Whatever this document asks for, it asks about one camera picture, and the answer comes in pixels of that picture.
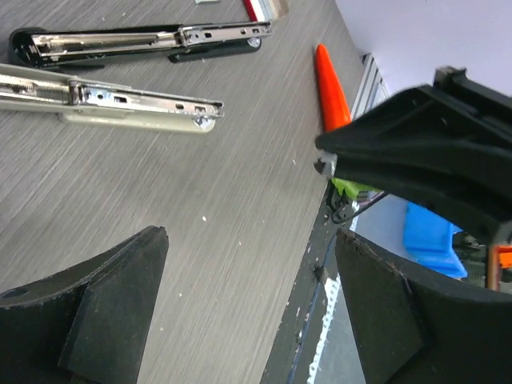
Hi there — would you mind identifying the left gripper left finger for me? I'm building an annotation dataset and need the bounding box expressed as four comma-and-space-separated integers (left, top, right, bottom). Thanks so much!
1, 226, 169, 383

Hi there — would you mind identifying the white slotted cable duct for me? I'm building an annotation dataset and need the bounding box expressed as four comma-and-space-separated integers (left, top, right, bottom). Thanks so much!
306, 276, 341, 384

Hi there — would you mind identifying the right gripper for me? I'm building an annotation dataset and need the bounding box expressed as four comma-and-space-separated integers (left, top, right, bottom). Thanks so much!
315, 66, 511, 244

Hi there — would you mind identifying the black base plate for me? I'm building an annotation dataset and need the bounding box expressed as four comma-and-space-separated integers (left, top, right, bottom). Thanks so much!
260, 186, 338, 383

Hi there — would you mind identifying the blue plastic block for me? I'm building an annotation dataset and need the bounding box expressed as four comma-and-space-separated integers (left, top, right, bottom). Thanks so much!
402, 202, 468, 279

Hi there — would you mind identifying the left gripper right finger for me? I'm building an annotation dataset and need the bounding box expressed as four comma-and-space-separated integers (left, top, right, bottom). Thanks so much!
335, 229, 511, 383

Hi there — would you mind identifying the orange toy carrot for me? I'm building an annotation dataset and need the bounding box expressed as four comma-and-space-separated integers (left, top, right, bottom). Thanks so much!
314, 44, 352, 133

